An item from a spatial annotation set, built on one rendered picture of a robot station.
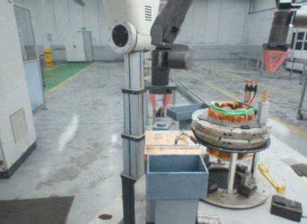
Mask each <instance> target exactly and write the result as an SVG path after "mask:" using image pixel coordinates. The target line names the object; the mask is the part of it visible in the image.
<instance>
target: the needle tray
mask: <svg viewBox="0 0 307 224"><path fill-rule="evenodd" d="M208 106H209V105H208V104H206V103H195V104H190V105H183V106H178V107H167V108H166V116H168V117H169V118H172V119H173V120H175V121H179V128H178V129H180V130H183V129H184V130H190V129H191V128H192V126H191V123H192V114H193V113H194V112H196V111H198V110H200V109H207V108H208Z"/></svg>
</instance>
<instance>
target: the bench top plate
mask: <svg viewBox="0 0 307 224"><path fill-rule="evenodd" d="M270 139H271V144H270V148H269V149H268V148H267V149H266V150H264V151H260V155H259V156H260V160H259V161H258V163H263V164H264V165H265V166H267V168H268V169H270V171H269V175H270V176H271V177H272V178H274V181H276V182H277V183H278V184H279V185H285V186H286V191H285V194H277V192H276V190H275V188H274V187H273V186H272V185H271V183H270V182H269V181H268V182H269V184H270V195H269V196H268V198H267V199H266V200H265V201H264V202H262V203H261V204H259V205H256V206H253V207H249V208H231V207H224V206H219V205H216V204H212V203H210V202H208V201H206V200H203V199H201V198H199V202H198V212H202V215H203V212H205V213H208V214H213V215H214V214H217V216H218V217H219V221H220V222H222V224H307V218H305V217H302V218H301V220H300V223H299V222H297V221H291V220H290V219H286V218H282V217H279V216H276V215H272V214H270V205H271V201H272V200H271V199H272V195H279V196H284V197H285V198H287V199H289V200H295V201H299V202H301V204H302V210H303V216H306V217H307V185H306V184H305V183H303V181H301V180H299V179H298V178H297V177H296V176H294V175H293V174H292V173H291V172H289V171H288V170H287V169H285V168H284V166H290V165H289V164H287V163H286V162H284V161H283V160H282V159H285V157H295V158H296V159H297V160H299V161H302V159H300V158H299V156H303V155H302V154H300V153H299V152H298V151H295V150H294V149H293V148H290V147H289V146H288V145H286V144H285V143H284V142H282V141H280V140H279V139H276V138H275V137H274V136H272V135H270ZM303 157H305V156H303ZM279 167H281V168H279ZM276 176H277V177H276ZM282 178H283V179H282ZM302 195H303V196H302ZM288 197H289V198H288ZM134 198H135V224H146V184H145V174H144V176H142V177H141V178H140V179H138V181H137V182H136V183H135V184H134ZM275 217H276V218H275ZM272 218H273V219H272Z"/></svg>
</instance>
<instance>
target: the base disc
mask: <svg viewBox="0 0 307 224"><path fill-rule="evenodd" d="M213 160H217V159H216V158H214V157H210V158H209V161H211V166H209V167H208V168H207V169H208V170H211V169H214V168H222V169H226V170H229V168H228V167H229V162H226V164H214V163H213ZM240 163H242V164H243V165H244V166H248V170H247V171H249V172H251V166H250V165H247V164H245V163H243V162H240ZM235 173H236V174H239V176H240V177H241V176H242V175H243V173H241V172H239V171H235ZM256 179H257V181H258V183H256V186H257V190H256V191H255V192H254V193H253V194H252V195H251V196H250V197H249V198H246V197H245V196H243V195H240V194H239V193H237V194H238V196H237V197H236V198H234V197H227V196H222V195H221V191H226V189H220V188H218V191H214V192H212V193H210V194H208V193H207V198H202V199H203V200H206V201H208V202H210V203H212V204H216V205H219V206H224V207H231V208H249V207H253V206H256V205H259V204H261V203H262V202H264V201H265V200H266V199H267V198H268V196H269V195H270V184H269V182H268V180H267V179H266V178H265V177H264V176H263V175H262V174H261V173H260V172H258V171H257V174H256Z"/></svg>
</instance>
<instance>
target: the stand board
mask: <svg viewBox="0 0 307 224"><path fill-rule="evenodd" d="M184 132H186V133H187V134H188V135H191V136H193V137H194V138H195V136H194V134H193V133H192V130H184ZM179 133H180V131H178V130H167V131H145V144H144V160H147V155H180V154H200V155H201V157H202V160H203V155H204V154H203V152H202V150H201V148H200V147H199V149H146V145H171V144H172V145H173V144H175V138H176V136H177V135H178V134H179ZM155 134H162V139H155V138H154V135H155ZM177 144H195V143H193V142H192V141H190V138H188V137H187V138H186V139H178V143H177Z"/></svg>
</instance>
